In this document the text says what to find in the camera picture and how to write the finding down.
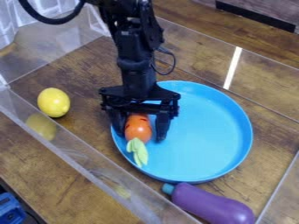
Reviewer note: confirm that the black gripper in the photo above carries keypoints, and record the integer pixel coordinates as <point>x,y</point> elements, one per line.
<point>160,101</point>

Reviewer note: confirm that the orange toy carrot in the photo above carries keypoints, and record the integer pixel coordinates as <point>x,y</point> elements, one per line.
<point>138,135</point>

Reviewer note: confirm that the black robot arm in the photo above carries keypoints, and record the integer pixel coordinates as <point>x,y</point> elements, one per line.
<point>138,36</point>

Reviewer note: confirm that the blue plastic plate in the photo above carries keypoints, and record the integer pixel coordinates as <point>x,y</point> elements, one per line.
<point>209,139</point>

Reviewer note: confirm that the yellow toy lemon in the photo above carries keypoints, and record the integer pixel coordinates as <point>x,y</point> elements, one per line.
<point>54,102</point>

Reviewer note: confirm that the purple toy eggplant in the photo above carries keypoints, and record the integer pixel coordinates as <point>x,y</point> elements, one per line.
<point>216,209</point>

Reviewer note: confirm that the white curtain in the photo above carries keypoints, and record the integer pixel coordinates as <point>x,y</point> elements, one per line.
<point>19,13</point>

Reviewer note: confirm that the blue object at corner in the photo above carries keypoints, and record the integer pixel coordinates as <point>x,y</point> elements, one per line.
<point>11,211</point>

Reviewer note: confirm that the clear acrylic enclosure wall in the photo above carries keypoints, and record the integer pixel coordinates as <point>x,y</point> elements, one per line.
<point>61,162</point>

